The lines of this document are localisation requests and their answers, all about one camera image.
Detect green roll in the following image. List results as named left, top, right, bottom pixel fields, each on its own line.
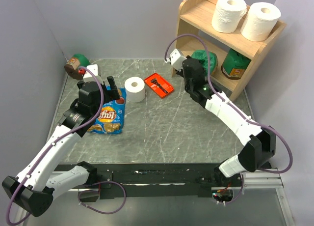
left=191, top=50, right=218, bottom=77
left=64, top=54, right=90, bottom=80
left=221, top=48, right=251, bottom=80

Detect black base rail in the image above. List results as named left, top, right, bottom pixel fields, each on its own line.
left=67, top=163, right=243, bottom=200

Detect orange razor box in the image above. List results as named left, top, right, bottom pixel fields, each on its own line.
left=144, top=73, right=174, bottom=99

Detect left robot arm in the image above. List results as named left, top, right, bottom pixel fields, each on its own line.
left=2, top=76, right=120, bottom=217

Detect wooden two-tier shelf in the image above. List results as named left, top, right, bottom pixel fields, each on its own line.
left=171, top=0, right=287, bottom=101

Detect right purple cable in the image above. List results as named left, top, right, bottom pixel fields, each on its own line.
left=163, top=33, right=294, bottom=174

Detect white paper roll front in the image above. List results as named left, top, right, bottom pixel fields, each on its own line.
left=211, top=0, right=247, bottom=33

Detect white paper roll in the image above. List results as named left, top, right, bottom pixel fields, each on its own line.
left=124, top=77, right=145, bottom=103
left=211, top=0, right=247, bottom=33
left=240, top=2, right=281, bottom=42

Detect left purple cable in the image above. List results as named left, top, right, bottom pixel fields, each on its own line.
left=5, top=66, right=104, bottom=226

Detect blue chips bag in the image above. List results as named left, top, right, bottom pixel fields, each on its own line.
left=87, top=88, right=127, bottom=134

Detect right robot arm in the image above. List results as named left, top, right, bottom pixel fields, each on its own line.
left=173, top=56, right=276, bottom=186

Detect black razor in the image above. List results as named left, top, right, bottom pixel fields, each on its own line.
left=150, top=78, right=168, bottom=94

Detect aluminium frame rail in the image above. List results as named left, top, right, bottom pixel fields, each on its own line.
left=243, top=171, right=284, bottom=189

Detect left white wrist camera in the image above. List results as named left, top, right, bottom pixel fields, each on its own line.
left=83, top=64, right=103, bottom=84

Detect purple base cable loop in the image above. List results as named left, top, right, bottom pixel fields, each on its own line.
left=78, top=181, right=127, bottom=214

